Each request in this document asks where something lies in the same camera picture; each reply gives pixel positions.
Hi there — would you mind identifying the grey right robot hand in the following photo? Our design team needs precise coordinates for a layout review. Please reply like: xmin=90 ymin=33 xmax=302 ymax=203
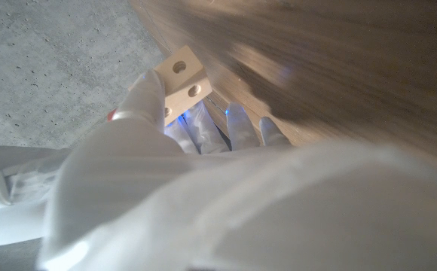
xmin=0 ymin=148 xmax=72 ymax=207

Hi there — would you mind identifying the wooden block with holes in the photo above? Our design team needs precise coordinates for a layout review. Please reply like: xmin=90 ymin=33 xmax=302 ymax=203
xmin=153 ymin=44 xmax=213 ymax=127

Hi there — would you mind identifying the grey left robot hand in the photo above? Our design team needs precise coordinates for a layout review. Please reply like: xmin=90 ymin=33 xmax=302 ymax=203
xmin=36 ymin=69 xmax=437 ymax=271

